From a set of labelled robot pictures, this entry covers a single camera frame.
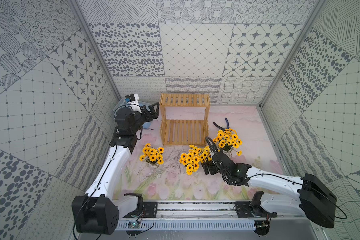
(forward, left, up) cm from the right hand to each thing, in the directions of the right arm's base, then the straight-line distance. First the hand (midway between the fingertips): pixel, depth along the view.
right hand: (210, 162), depth 85 cm
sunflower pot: (-2, +31, +11) cm, 33 cm away
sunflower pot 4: (+8, -9, +10) cm, 16 cm away
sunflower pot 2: (-4, +11, +12) cm, 17 cm away
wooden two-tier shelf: (+24, +16, -4) cm, 29 cm away
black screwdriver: (+26, +42, -4) cm, 50 cm away
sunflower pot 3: (-1, +4, +10) cm, 11 cm away
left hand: (+16, +28, +31) cm, 45 cm away
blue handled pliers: (+28, -13, -5) cm, 31 cm away
